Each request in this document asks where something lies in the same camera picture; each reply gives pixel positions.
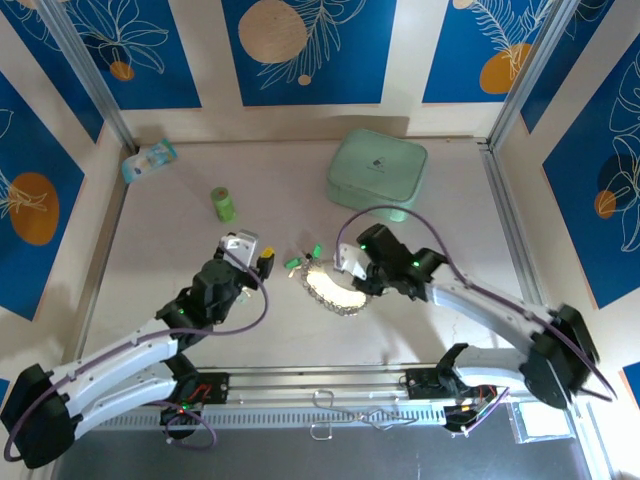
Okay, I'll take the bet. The aluminium left side rail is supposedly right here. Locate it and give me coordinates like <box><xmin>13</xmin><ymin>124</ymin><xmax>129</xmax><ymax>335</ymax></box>
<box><xmin>29</xmin><ymin>144</ymin><xmax>134</xmax><ymax>480</ymax></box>

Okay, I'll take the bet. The mint green zip case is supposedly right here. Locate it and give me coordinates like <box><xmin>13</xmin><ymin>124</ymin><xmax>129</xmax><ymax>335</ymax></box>
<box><xmin>326</xmin><ymin>128</ymin><xmax>430</xmax><ymax>224</ymax></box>

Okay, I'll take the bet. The slotted grey cable duct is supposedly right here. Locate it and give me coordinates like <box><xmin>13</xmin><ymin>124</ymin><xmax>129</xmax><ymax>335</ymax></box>
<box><xmin>84</xmin><ymin>402</ymin><xmax>501</xmax><ymax>432</ymax></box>

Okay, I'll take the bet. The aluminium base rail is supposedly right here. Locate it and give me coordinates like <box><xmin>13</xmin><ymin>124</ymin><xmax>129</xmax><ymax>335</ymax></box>
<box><xmin>194</xmin><ymin>366</ymin><xmax>501</xmax><ymax>401</ymax></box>

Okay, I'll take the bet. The round metal key plate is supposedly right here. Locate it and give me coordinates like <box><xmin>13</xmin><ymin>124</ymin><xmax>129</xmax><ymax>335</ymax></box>
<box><xmin>299</xmin><ymin>257</ymin><xmax>371</xmax><ymax>317</ymax></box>

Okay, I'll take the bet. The blue poster large orange circle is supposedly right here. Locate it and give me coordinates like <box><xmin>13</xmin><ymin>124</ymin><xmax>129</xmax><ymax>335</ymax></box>
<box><xmin>0</xmin><ymin>72</ymin><xmax>87</xmax><ymax>322</ymax></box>

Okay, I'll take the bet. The green cylindrical container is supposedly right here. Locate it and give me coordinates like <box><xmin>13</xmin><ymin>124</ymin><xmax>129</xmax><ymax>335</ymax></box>
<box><xmin>209</xmin><ymin>186</ymin><xmax>237</xmax><ymax>224</ymax></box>

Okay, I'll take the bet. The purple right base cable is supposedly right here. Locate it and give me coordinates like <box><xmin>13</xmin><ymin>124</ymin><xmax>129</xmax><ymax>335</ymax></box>
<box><xmin>449</xmin><ymin>392</ymin><xmax>509</xmax><ymax>437</ymax></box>

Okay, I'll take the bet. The blue poster beige circle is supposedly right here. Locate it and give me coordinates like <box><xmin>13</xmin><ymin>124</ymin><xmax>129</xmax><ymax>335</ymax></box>
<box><xmin>222</xmin><ymin>0</ymin><xmax>398</xmax><ymax>108</ymax></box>

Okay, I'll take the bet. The blue floral wall poster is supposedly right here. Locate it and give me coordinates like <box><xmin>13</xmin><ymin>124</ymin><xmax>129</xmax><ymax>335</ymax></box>
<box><xmin>0</xmin><ymin>4</ymin><xmax>105</xmax><ymax>145</ymax></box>
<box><xmin>519</xmin><ymin>0</ymin><xmax>640</xmax><ymax>135</ymax></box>

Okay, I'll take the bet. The aluminium left frame post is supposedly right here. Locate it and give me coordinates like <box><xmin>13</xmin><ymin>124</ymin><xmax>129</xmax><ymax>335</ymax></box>
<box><xmin>34</xmin><ymin>0</ymin><xmax>139</xmax><ymax>154</ymax></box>

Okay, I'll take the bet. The clear plastic bag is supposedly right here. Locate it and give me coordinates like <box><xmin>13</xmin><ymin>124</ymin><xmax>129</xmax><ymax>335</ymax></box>
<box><xmin>507</xmin><ymin>399</ymin><xmax>576</xmax><ymax>445</ymax></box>

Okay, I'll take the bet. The blue poster dark circle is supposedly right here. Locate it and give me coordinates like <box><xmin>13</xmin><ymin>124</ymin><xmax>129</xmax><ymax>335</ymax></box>
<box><xmin>542</xmin><ymin>49</ymin><xmax>640</xmax><ymax>311</ymax></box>

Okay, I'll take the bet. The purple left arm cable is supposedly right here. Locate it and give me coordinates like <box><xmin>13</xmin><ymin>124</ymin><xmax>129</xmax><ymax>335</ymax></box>
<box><xmin>2</xmin><ymin>249</ymin><xmax>274</xmax><ymax>464</ymax></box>

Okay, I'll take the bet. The aluminium frame post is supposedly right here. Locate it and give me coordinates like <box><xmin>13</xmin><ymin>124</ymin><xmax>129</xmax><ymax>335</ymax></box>
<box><xmin>34</xmin><ymin>0</ymin><xmax>139</xmax><ymax>154</ymax></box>
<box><xmin>487</xmin><ymin>0</ymin><xmax>591</xmax><ymax>151</ymax></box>

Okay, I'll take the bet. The aluminium right frame post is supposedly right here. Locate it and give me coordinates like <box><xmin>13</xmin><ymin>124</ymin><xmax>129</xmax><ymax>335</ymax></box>
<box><xmin>487</xmin><ymin>0</ymin><xmax>591</xmax><ymax>151</ymax></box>

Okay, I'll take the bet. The blue poster feather and orange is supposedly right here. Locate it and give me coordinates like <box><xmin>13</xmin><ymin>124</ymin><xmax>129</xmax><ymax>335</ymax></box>
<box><xmin>422</xmin><ymin>0</ymin><xmax>567</xmax><ymax>105</ymax></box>

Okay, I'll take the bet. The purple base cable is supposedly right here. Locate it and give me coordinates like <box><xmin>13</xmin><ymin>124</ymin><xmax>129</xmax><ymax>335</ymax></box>
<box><xmin>449</xmin><ymin>392</ymin><xmax>509</xmax><ymax>437</ymax></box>
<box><xmin>163</xmin><ymin>397</ymin><xmax>220</xmax><ymax>451</ymax></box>

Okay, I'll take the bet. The blue poster small orange circle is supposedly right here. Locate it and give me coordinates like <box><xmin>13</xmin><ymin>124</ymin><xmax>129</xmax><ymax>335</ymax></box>
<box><xmin>64</xmin><ymin>0</ymin><xmax>203</xmax><ymax>111</ymax></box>

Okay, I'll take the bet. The aluminium right side rail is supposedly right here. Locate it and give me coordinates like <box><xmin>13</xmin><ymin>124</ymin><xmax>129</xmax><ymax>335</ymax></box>
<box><xmin>479</xmin><ymin>141</ymin><xmax>619</xmax><ymax>480</ymax></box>

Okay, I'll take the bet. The bent metal wire hanger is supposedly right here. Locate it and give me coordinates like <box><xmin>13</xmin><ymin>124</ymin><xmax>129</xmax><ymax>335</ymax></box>
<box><xmin>309</xmin><ymin>388</ymin><xmax>419</xmax><ymax>442</ymax></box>

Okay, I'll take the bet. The light blue wipes packet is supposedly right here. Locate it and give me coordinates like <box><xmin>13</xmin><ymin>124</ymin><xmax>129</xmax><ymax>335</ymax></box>
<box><xmin>121</xmin><ymin>138</ymin><xmax>179</xmax><ymax>185</ymax></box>

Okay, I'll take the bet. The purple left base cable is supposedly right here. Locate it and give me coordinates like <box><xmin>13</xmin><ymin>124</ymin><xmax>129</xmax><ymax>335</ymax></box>
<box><xmin>163</xmin><ymin>397</ymin><xmax>220</xmax><ymax>451</ymax></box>

